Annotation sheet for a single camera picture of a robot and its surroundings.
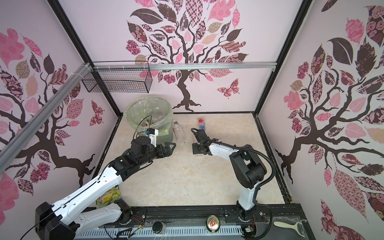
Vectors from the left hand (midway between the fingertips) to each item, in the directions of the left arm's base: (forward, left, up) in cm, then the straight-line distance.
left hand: (170, 148), depth 75 cm
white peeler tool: (-32, -64, -20) cm, 74 cm away
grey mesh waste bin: (+32, +17, -6) cm, 36 cm away
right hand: (+12, -15, -17) cm, 25 cm away
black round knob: (-33, +4, -11) cm, 35 cm away
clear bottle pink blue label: (+30, -18, -16) cm, 38 cm away
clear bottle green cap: (+23, -1, -17) cm, 29 cm away
